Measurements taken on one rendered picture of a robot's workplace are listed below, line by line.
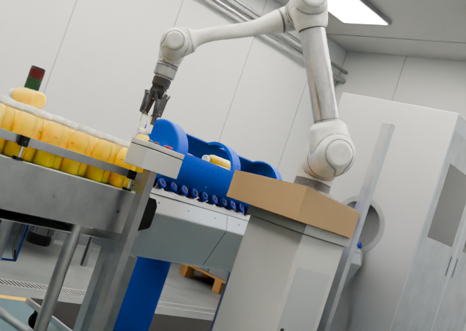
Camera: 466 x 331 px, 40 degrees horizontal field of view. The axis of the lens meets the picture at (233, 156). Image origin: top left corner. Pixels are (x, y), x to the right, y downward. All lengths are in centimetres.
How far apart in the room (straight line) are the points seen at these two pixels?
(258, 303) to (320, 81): 90
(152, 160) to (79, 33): 411
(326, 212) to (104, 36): 437
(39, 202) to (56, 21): 415
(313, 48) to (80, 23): 411
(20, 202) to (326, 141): 111
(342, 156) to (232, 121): 534
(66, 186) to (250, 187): 74
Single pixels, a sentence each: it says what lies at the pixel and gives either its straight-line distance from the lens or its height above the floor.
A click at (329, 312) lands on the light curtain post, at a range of 383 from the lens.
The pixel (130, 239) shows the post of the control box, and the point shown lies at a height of 73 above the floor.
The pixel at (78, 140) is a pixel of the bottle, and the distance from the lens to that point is 235.
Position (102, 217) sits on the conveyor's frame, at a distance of 245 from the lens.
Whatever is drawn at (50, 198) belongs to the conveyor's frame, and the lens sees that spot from 229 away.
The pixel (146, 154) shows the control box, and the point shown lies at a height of 105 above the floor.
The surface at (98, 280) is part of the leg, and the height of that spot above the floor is 47.
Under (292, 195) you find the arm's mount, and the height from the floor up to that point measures 108.
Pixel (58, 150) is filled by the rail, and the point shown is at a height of 97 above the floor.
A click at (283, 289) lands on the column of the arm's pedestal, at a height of 73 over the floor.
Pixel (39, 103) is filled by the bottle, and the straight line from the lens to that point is 248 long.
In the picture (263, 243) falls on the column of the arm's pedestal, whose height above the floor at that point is 87.
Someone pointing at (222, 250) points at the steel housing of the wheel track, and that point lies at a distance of 323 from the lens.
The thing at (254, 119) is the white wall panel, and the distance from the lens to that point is 798.
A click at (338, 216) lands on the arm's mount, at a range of 262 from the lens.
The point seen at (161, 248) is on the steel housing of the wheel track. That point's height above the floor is 68.
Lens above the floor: 102
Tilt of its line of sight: 3 degrees up
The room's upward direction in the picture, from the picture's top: 19 degrees clockwise
